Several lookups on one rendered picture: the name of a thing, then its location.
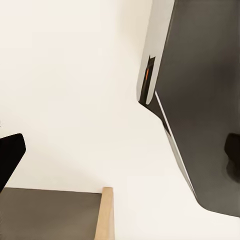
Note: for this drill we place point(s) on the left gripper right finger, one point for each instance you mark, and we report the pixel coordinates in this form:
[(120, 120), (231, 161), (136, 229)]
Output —
[(232, 148)]

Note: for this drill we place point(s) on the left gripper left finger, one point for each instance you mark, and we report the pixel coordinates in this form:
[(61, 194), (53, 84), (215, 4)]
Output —
[(12, 149)]

